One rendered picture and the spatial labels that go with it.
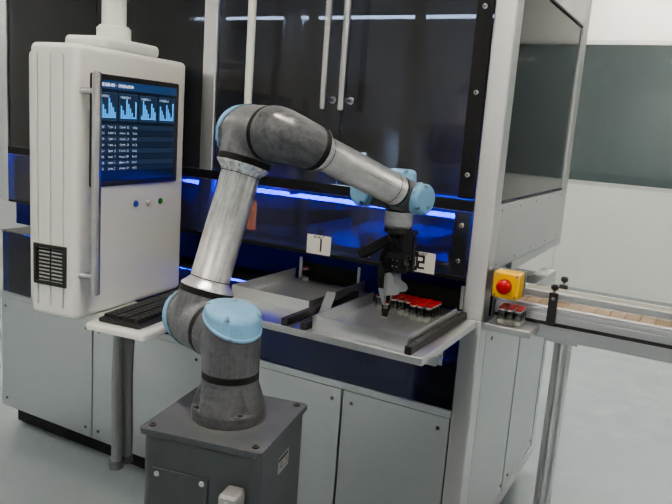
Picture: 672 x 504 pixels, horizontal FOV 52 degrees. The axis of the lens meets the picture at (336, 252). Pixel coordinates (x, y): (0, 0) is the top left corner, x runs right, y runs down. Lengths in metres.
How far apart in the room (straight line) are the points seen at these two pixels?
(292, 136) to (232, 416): 0.56
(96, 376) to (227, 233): 1.53
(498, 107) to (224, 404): 1.05
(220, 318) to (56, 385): 1.81
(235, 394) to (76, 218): 0.82
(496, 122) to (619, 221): 4.65
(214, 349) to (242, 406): 0.13
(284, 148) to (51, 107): 0.83
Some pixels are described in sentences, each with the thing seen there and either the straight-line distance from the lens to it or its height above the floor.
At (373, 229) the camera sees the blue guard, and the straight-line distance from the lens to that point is 2.05.
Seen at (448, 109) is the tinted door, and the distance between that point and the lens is 1.97.
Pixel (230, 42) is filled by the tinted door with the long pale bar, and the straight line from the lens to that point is 2.35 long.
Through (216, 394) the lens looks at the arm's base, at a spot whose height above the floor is 0.86.
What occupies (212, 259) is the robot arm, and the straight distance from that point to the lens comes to 1.48.
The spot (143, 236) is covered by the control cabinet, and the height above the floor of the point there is 1.00.
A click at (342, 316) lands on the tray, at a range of 1.88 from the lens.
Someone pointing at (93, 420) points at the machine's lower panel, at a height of 0.17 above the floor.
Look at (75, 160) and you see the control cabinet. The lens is 2.00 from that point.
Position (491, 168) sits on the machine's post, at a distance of 1.92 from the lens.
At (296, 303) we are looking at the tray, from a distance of 1.91.
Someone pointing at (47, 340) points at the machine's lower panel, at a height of 0.44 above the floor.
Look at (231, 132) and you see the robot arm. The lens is 1.49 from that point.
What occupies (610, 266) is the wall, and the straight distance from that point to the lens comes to 6.56.
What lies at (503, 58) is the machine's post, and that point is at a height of 1.59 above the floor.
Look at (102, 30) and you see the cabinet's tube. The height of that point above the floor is 1.61.
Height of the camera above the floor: 1.39
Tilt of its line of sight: 10 degrees down
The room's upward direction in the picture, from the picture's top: 4 degrees clockwise
